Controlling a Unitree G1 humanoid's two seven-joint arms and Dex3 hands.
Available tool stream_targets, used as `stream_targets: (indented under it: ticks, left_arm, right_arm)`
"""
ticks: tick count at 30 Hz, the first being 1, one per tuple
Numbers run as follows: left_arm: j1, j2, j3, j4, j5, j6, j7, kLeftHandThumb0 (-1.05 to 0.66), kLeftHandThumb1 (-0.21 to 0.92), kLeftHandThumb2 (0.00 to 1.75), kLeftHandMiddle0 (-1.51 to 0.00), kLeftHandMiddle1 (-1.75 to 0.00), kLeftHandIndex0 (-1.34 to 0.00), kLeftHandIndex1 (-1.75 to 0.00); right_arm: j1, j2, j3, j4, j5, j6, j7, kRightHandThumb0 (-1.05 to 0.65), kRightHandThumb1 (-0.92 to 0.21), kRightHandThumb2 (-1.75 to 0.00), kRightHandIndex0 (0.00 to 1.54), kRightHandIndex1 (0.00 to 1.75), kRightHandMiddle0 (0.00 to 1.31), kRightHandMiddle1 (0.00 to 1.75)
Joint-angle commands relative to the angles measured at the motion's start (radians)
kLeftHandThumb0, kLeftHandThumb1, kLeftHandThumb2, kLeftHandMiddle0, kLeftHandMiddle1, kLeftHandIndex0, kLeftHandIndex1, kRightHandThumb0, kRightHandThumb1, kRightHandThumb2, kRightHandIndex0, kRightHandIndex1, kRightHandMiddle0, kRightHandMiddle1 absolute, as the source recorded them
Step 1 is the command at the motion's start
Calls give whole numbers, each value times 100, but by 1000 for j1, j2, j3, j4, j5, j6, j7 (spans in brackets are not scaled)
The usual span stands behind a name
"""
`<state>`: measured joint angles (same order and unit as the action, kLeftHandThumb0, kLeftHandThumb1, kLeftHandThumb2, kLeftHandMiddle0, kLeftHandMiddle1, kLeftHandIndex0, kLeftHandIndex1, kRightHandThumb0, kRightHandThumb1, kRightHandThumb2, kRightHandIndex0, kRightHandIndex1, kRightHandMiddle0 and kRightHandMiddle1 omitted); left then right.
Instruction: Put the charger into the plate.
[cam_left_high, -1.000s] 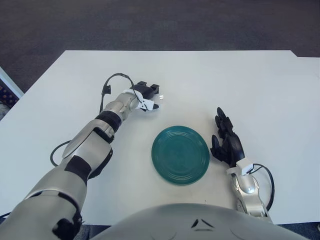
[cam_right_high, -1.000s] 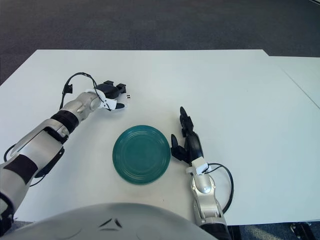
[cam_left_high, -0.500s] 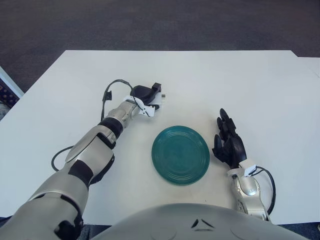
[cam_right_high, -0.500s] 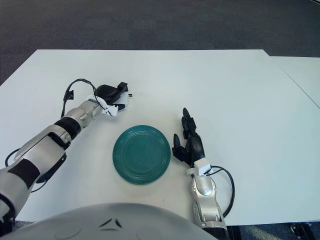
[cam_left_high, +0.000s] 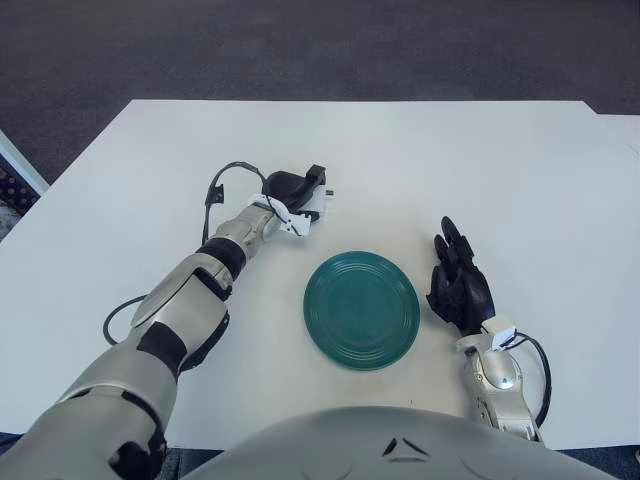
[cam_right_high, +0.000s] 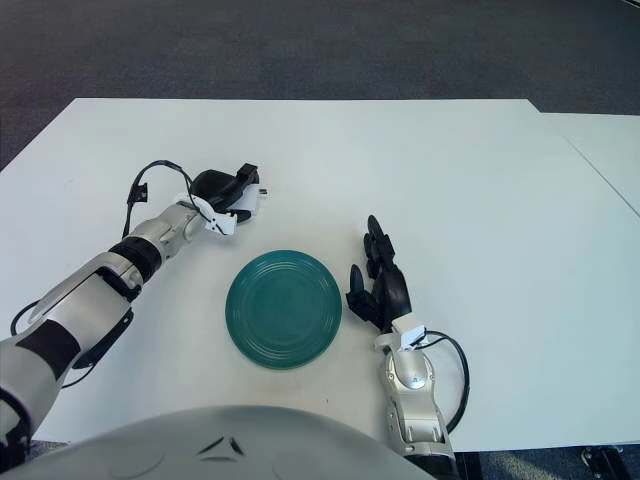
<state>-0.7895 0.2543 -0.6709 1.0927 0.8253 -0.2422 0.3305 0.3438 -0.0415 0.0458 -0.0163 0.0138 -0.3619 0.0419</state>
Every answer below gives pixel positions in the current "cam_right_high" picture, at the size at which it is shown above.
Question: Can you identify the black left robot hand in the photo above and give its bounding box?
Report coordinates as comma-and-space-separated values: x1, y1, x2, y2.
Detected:
190, 162, 262, 224

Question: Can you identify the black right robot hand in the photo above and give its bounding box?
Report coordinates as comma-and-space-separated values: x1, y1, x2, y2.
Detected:
345, 214, 414, 335

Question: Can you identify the white charger block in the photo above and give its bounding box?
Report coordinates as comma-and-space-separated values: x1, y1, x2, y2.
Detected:
233, 185, 272, 218

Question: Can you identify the dark green round plate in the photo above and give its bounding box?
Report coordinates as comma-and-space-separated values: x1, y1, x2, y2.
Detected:
224, 250, 344, 372

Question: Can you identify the silver robot torso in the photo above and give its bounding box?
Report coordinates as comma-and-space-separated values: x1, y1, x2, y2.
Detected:
0, 404, 437, 480

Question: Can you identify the black chair base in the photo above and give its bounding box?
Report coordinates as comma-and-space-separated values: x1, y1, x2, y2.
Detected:
580, 446, 624, 472

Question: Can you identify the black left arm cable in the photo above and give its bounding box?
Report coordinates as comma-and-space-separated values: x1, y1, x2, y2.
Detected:
121, 159, 212, 242

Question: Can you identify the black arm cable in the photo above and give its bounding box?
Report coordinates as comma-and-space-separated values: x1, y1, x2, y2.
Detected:
423, 329, 473, 432
121, 159, 212, 242

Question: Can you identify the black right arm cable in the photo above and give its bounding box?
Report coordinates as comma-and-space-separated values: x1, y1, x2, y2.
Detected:
423, 329, 473, 432

